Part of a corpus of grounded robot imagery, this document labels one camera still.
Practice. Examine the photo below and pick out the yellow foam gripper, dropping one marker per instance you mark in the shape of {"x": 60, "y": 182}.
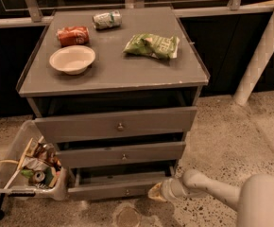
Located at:
{"x": 166, "y": 189}

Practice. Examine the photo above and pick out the grey bottom drawer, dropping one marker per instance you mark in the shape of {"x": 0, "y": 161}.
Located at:
{"x": 109, "y": 182}

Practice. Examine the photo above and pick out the grey drawer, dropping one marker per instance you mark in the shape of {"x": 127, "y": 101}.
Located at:
{"x": 89, "y": 157}
{"x": 93, "y": 126}
{"x": 109, "y": 182}

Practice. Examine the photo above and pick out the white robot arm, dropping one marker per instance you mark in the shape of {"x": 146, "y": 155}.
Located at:
{"x": 253, "y": 201}

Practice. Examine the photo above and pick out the grey middle drawer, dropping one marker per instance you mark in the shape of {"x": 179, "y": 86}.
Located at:
{"x": 89, "y": 157}

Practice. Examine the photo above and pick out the grey top drawer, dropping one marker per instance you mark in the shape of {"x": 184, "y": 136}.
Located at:
{"x": 93, "y": 126}

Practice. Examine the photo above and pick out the grey drawer cabinet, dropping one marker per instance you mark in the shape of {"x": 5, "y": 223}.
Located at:
{"x": 116, "y": 81}

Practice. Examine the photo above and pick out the trash pile in bin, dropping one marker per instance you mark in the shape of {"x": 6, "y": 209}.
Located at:
{"x": 38, "y": 163}

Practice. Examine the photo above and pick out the clear plastic bin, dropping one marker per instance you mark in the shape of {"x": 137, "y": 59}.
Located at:
{"x": 21, "y": 187}

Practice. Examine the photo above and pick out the green chip bag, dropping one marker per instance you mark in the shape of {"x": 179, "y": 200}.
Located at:
{"x": 152, "y": 45}

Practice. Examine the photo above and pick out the white paper bowl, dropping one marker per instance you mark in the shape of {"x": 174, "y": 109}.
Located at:
{"x": 72, "y": 60}

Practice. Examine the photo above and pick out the red soda can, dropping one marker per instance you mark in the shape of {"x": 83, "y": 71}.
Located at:
{"x": 73, "y": 35}

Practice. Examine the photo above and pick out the white green soda can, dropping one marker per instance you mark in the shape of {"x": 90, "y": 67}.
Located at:
{"x": 107, "y": 20}

